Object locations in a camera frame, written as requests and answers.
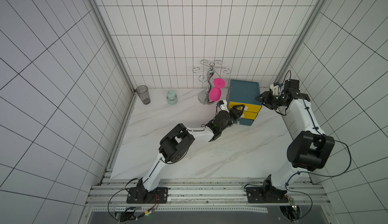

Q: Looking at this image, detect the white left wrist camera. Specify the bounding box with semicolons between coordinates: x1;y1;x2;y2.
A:
217;100;228;111

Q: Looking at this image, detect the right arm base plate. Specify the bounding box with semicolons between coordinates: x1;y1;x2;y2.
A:
244;185;288;204

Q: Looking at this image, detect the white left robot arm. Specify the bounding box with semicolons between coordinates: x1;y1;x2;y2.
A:
136;101;245;193

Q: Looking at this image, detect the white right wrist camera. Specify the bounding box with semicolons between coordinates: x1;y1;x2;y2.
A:
270;82;282;95

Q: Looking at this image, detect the pink silicone goblet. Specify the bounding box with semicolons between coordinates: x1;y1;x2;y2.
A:
209;78;226;102

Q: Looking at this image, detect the yellow drawer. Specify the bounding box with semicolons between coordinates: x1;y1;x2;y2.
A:
228;102;262;113
240;111;258;120

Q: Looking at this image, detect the teal drawer cabinet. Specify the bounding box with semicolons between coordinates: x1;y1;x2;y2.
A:
226;79;261;126

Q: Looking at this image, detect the mint green jar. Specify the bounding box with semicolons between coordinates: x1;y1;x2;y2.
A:
166;90;178;105

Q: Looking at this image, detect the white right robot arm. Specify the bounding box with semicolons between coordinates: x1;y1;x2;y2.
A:
256;89;335;198

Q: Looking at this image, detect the chrome cup holder stand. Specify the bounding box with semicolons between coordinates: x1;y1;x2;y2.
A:
193;59;231;105

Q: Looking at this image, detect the yellow top drawer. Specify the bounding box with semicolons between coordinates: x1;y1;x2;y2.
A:
228;102;262;113

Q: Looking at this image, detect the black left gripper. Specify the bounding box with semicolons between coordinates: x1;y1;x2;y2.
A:
221;105;247;132

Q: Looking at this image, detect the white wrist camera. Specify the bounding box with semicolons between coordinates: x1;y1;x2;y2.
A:
270;82;282;95
217;100;228;111

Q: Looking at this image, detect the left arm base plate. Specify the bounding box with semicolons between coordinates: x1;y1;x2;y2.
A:
126;186;169;204

